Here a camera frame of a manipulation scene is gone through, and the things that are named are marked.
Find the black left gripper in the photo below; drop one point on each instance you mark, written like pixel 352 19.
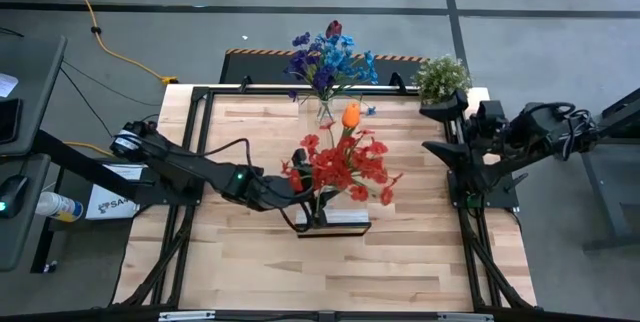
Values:
pixel 277 192

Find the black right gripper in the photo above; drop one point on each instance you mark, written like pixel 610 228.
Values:
pixel 487 129

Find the clear glass vase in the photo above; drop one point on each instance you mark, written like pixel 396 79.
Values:
pixel 325 110
pixel 320 204

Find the large red flower bunch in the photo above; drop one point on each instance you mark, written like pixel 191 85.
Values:
pixel 350 167

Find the orange tulip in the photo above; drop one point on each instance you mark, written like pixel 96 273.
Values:
pixel 351 116

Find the purple flower bunch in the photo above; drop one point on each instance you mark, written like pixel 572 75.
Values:
pixel 305 64

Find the blue flower bunch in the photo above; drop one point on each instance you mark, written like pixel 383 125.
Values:
pixel 340 59

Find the dark red tulip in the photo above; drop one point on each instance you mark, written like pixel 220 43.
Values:
pixel 334 28

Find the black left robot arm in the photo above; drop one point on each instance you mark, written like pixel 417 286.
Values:
pixel 180 167

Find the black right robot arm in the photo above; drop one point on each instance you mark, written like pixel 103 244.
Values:
pixel 545 134

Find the wooden shelf with black legs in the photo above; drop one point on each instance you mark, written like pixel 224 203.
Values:
pixel 330 137

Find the potted green white-flowered plant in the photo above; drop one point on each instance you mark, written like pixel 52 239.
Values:
pixel 440 79

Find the black table clamp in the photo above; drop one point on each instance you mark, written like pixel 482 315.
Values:
pixel 246 82
pixel 398 82

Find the black hazard-striped floor mat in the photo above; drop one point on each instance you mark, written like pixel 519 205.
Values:
pixel 260 69

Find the dark metal equipment stand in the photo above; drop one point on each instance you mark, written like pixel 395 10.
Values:
pixel 617 127

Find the white printed box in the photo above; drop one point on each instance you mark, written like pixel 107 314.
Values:
pixel 107 208

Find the white spray bottle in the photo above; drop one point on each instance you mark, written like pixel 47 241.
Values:
pixel 57 206

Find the black computer mouse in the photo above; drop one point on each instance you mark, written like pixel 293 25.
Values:
pixel 14 193

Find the grey side desk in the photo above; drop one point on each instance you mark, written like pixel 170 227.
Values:
pixel 30 82

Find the white paper sheet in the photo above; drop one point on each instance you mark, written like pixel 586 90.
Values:
pixel 7 84

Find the black metal table frame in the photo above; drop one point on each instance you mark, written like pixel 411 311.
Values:
pixel 260 92

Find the silver metal bracket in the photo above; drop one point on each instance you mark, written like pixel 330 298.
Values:
pixel 187 315
pixel 465 316

